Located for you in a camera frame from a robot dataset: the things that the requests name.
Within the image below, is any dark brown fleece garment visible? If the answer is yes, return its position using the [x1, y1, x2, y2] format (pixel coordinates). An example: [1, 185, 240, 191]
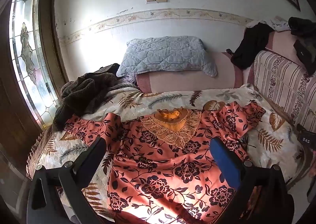
[52, 64, 139, 132]

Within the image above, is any black garment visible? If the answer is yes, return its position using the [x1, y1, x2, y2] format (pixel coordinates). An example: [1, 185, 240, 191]
[231, 23, 274, 69]

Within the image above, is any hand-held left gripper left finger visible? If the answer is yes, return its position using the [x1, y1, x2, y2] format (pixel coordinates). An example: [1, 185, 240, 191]
[27, 136, 116, 224]

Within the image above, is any pale lilac cloth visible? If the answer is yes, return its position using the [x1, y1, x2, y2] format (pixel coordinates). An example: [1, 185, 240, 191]
[270, 16, 292, 32]

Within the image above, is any black jacket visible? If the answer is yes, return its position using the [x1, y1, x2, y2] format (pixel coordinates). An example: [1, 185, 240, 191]
[288, 17, 316, 76]

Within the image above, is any leaf print blanket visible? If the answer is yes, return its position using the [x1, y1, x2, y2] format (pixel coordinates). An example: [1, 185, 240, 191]
[26, 83, 310, 224]

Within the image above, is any black bag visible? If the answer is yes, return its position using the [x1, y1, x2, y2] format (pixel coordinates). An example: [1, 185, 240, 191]
[95, 64, 120, 76]

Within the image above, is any orange floral garment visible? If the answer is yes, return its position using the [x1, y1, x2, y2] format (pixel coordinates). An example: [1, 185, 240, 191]
[65, 102, 266, 224]

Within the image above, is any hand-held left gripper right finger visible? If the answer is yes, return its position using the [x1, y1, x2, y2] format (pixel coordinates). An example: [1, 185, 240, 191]
[209, 137, 295, 224]

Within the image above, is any grey quilted pillow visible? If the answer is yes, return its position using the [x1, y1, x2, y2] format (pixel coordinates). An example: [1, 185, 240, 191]
[116, 36, 218, 78]

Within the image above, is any wooden stained glass door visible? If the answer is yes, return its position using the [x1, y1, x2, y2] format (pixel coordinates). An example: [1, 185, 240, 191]
[0, 0, 71, 190]

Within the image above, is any striped floral sofa cushion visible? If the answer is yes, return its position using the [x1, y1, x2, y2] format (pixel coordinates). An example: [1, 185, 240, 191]
[253, 50, 316, 130]

